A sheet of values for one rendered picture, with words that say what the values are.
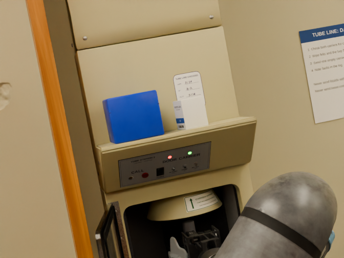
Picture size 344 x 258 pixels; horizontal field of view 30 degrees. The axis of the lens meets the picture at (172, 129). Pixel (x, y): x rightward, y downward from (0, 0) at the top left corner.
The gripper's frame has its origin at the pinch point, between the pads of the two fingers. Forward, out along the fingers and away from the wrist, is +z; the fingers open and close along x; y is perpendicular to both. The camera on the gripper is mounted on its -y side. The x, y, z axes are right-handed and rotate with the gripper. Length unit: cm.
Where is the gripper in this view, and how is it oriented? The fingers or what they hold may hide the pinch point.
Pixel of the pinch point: (193, 250)
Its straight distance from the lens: 149.0
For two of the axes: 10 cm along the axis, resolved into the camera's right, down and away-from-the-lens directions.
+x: -9.6, 1.9, -1.9
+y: -1.8, -9.8, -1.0
